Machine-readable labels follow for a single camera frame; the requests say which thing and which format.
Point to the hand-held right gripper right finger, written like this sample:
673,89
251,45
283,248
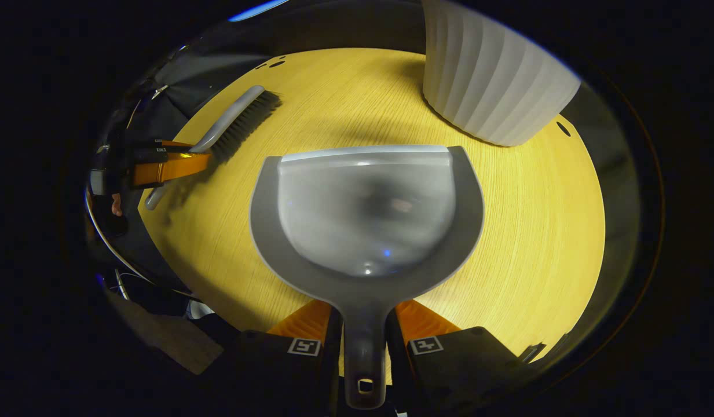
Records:
467,365

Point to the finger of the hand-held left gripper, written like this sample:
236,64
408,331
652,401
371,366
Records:
154,152
171,169

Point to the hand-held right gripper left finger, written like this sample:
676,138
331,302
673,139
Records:
275,370

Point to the small gray broom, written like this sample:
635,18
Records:
235,113

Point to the gray dustpan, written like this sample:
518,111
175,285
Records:
362,202

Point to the white ribbed garbage bin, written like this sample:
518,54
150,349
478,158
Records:
490,75

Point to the yellow wooden desktop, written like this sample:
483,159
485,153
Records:
536,231

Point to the white cloth clip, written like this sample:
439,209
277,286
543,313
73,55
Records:
160,91

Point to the small dark metal bracket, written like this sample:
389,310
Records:
532,351

